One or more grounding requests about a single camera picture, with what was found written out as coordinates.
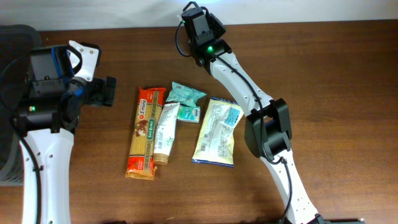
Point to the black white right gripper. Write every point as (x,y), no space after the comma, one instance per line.
(212,24)

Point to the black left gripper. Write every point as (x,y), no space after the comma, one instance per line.
(98,97)

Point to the mint green foil pouch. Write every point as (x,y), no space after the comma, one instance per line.
(184,95)

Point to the white shampoo tube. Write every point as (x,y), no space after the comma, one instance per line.
(165,133)

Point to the orange spaghetti packet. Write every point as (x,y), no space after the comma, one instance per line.
(140,162)

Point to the teal tissue pack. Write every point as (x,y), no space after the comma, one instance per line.
(189,114)

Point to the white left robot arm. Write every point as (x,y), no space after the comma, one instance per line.
(60,81)

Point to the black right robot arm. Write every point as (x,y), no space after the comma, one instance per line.
(268,129)

